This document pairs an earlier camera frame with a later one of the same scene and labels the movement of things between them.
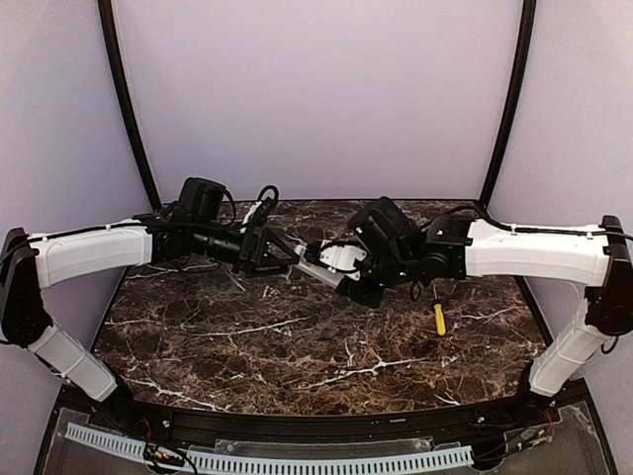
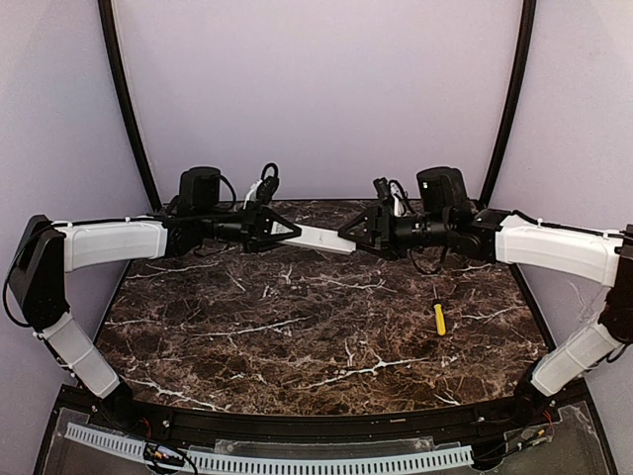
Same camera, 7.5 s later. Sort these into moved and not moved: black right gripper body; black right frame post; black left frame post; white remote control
Moved: white remote control; black right gripper body
Not moved: black right frame post; black left frame post
